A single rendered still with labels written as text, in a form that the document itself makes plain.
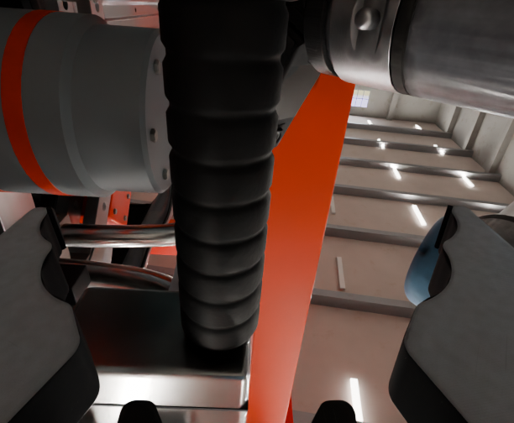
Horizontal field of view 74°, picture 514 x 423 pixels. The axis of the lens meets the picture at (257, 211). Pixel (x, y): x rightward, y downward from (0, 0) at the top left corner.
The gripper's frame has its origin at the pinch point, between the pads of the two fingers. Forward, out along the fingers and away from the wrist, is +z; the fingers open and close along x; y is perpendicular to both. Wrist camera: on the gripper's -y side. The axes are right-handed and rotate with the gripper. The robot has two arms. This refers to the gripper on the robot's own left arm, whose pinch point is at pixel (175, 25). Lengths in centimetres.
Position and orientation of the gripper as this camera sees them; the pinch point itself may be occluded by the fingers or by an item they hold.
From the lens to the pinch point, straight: 39.2
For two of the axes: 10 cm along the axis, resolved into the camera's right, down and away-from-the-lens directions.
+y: 0.7, -8.5, -5.2
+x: -7.1, 3.3, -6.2
